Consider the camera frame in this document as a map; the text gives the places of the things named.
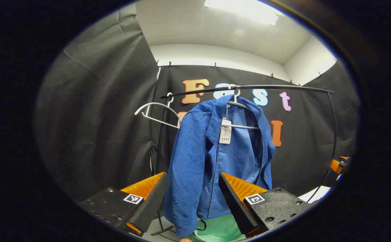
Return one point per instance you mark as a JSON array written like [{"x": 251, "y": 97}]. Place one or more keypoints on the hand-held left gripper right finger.
[{"x": 236, "y": 205}]

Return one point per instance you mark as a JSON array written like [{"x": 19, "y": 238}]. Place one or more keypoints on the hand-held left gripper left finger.
[{"x": 150, "y": 205}]

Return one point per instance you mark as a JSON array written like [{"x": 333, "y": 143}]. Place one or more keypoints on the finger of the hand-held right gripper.
[{"x": 337, "y": 165}]

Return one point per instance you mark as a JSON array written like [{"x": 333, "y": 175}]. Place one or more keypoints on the green laundry hamper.
[{"x": 222, "y": 230}]

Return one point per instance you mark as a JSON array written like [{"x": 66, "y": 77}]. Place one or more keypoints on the white plastic hanger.
[
  {"x": 155, "y": 103},
  {"x": 239, "y": 126}
]

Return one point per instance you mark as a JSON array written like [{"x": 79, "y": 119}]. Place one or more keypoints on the black metal clothes rack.
[{"x": 283, "y": 87}]

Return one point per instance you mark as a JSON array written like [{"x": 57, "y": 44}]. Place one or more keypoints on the white garment tag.
[{"x": 225, "y": 134}]

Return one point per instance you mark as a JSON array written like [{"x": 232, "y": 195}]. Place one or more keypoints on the black backdrop cloth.
[{"x": 98, "y": 117}]

